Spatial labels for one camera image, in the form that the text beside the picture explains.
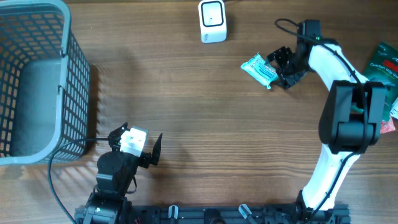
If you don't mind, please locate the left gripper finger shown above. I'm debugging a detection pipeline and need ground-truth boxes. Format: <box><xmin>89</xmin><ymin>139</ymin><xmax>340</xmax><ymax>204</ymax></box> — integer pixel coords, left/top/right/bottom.
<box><xmin>107</xmin><ymin>122</ymin><xmax>128</xmax><ymax>149</ymax></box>
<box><xmin>150</xmin><ymin>133</ymin><xmax>163</xmax><ymax>166</ymax></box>

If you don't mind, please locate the teal white wipes packet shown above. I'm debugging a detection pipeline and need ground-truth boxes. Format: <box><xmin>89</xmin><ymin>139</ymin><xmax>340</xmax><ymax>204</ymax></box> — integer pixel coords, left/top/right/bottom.
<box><xmin>241</xmin><ymin>53</ymin><xmax>278</xmax><ymax>90</ymax></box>

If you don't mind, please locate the green 3M gloves packet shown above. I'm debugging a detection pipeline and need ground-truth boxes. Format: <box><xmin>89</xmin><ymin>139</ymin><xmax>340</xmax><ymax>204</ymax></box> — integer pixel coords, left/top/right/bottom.
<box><xmin>362</xmin><ymin>42</ymin><xmax>397</xmax><ymax>121</ymax></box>

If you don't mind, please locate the red small snack packet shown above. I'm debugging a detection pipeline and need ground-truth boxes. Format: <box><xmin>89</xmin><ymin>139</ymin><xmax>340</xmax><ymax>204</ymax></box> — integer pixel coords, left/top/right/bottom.
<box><xmin>380</xmin><ymin>117</ymin><xmax>396</xmax><ymax>134</ymax></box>

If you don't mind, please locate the white paper sachet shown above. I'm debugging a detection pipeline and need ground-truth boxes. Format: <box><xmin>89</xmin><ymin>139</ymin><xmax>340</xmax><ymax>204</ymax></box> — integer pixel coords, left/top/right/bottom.
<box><xmin>390</xmin><ymin>98</ymin><xmax>398</xmax><ymax>119</ymax></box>

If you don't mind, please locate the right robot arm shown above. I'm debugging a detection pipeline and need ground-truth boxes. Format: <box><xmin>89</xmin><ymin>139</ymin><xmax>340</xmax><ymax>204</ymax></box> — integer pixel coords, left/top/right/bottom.
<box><xmin>261</xmin><ymin>19</ymin><xmax>386</xmax><ymax>223</ymax></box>

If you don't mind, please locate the white barcode scanner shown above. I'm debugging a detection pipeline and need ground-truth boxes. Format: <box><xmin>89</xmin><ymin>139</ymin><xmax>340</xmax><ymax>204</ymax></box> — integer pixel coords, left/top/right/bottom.
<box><xmin>198</xmin><ymin>0</ymin><xmax>227</xmax><ymax>44</ymax></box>

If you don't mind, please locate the grey plastic mesh basket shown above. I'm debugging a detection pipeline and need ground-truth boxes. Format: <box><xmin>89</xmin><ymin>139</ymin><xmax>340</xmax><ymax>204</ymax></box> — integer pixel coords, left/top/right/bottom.
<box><xmin>1</xmin><ymin>1</ymin><xmax>91</xmax><ymax>166</ymax></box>

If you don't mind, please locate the left black camera cable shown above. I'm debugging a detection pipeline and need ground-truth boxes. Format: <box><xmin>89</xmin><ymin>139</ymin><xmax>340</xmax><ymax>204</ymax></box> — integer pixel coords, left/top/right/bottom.
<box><xmin>47</xmin><ymin>137</ymin><xmax>110</xmax><ymax>224</ymax></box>

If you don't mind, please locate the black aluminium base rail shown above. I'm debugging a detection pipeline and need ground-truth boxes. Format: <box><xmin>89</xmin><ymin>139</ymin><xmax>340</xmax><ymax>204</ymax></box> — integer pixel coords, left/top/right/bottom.
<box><xmin>75</xmin><ymin>204</ymin><xmax>351</xmax><ymax>224</ymax></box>

